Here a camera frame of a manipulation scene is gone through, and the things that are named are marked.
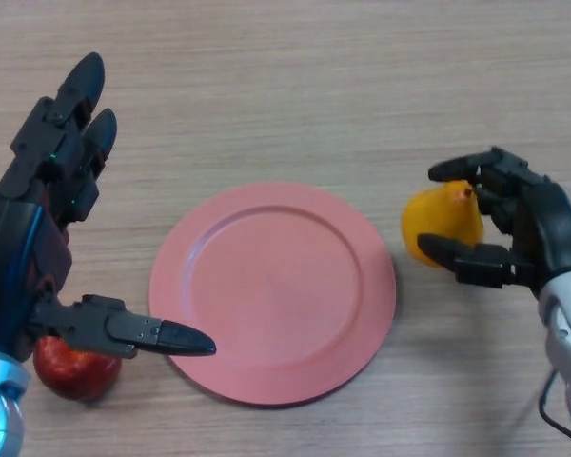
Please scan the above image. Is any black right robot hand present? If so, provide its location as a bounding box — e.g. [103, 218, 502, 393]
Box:
[416, 146, 571, 301]

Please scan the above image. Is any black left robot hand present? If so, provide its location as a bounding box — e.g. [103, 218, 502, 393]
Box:
[0, 51, 218, 361]

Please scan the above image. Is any yellow pear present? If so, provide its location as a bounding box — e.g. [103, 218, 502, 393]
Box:
[400, 179, 485, 268]

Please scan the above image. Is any pink round plate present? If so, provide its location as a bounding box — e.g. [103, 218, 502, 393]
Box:
[148, 182, 398, 409]

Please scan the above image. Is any red apple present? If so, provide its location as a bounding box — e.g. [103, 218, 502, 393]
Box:
[32, 335, 123, 403]

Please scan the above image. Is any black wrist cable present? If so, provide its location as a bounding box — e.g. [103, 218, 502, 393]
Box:
[537, 369, 571, 443]

